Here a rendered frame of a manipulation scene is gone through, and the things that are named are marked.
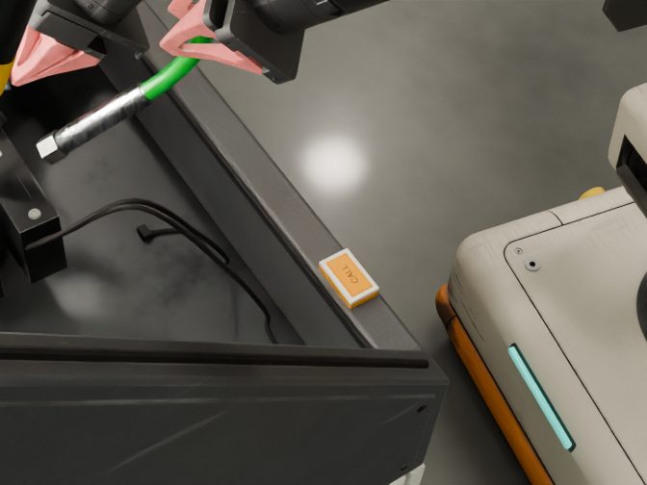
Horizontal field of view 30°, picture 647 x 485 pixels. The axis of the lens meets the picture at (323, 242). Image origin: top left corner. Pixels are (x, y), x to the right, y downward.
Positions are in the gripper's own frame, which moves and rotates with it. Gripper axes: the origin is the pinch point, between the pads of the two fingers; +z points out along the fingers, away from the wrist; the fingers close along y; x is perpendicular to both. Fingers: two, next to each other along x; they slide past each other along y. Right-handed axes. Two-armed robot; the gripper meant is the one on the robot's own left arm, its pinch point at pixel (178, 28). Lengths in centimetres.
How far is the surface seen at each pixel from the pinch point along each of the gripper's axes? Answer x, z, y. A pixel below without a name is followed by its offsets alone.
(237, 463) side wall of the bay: 16.4, 3.1, 26.3
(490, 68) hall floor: 135, 69, -95
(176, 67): 1.6, 1.3, 1.9
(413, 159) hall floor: 122, 75, -68
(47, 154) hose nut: 0.4, 12.2, 7.2
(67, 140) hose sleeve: 0.7, 10.6, 6.3
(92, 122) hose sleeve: 0.8, 8.4, 5.2
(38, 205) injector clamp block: 9.5, 25.9, 4.6
